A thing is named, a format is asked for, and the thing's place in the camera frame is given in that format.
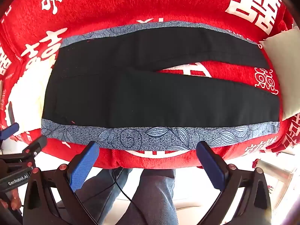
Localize person's left leg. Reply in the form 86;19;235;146
74;167;133;225

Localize cream cloth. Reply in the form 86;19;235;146
5;67;58;134

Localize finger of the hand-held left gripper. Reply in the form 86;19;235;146
22;135;48;157
0;122;20;141

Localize white pillow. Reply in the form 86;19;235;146
259;26;300;122

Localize red printed blanket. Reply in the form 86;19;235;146
0;0;300;170

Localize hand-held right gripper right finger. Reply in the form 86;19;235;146
196;141;272;225

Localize person's left hand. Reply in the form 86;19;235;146
0;188;23;212

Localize black pants with blue stripes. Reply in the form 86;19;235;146
41;21;281;151

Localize black cable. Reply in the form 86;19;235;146
112;168;133;202

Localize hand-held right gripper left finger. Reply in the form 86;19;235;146
23;141;100;225

